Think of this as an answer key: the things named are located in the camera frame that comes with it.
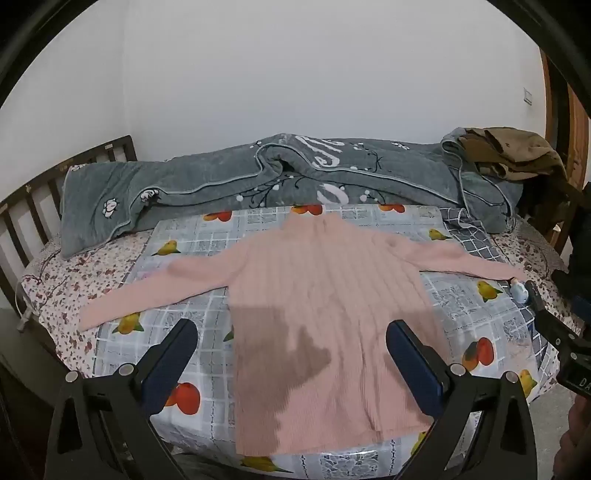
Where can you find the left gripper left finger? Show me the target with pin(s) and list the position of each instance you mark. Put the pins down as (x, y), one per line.
(101, 426)

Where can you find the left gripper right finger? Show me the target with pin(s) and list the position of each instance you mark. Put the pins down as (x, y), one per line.
(482, 427)

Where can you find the pink ribbed knit sweater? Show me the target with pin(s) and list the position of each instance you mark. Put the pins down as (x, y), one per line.
(310, 302)

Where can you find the person's right hand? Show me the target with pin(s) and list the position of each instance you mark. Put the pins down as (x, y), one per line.
(578, 422)

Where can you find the small doll figurine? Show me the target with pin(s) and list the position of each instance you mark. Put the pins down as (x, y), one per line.
(519, 292)

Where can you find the fruit print plastic tablecloth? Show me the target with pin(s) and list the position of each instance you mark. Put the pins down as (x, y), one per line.
(485, 330)

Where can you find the grey plaid cloth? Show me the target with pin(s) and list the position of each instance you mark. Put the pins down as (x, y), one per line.
(471, 234)

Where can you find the floral bed sheet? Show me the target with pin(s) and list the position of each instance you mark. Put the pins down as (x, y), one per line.
(56, 288)

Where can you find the brown jacket pile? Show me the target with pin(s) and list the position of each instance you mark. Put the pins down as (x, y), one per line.
(511, 154)

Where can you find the dark wooden headboard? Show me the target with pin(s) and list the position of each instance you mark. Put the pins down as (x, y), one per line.
(31, 216)

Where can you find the grey embroidered quilt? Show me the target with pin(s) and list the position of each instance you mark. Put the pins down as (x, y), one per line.
(103, 201)

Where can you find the wooden door frame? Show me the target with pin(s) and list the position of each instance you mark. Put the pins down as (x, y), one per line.
(567, 123)

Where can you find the white wall switch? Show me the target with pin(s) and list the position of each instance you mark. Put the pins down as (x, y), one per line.
(528, 97)

